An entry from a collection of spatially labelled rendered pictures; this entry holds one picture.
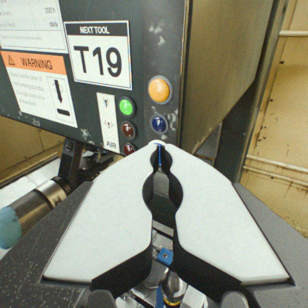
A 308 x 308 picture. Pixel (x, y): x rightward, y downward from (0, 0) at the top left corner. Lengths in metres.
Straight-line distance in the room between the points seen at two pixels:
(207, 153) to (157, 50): 0.79
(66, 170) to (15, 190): 1.15
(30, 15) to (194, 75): 0.24
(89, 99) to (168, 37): 0.15
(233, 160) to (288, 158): 0.44
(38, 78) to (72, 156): 0.22
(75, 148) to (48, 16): 0.30
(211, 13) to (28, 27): 0.25
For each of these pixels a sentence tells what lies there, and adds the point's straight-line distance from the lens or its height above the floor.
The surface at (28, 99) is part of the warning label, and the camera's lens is 0.45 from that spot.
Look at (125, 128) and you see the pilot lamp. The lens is 0.28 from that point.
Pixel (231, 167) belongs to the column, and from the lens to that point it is 1.05.
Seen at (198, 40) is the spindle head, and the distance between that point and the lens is 0.24.
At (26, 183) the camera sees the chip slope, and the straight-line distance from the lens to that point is 1.72.
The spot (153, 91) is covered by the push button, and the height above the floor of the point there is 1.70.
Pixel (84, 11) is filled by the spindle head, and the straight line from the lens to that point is 0.30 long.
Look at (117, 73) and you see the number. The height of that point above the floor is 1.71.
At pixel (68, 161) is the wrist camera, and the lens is 0.56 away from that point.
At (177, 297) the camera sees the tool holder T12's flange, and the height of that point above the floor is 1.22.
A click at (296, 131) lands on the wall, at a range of 1.33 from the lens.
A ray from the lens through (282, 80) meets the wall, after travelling 1.25.
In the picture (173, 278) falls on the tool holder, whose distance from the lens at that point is 0.55.
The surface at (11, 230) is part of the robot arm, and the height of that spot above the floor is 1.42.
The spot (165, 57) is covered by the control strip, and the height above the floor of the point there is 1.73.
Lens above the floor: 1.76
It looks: 31 degrees down
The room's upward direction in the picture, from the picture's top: straight up
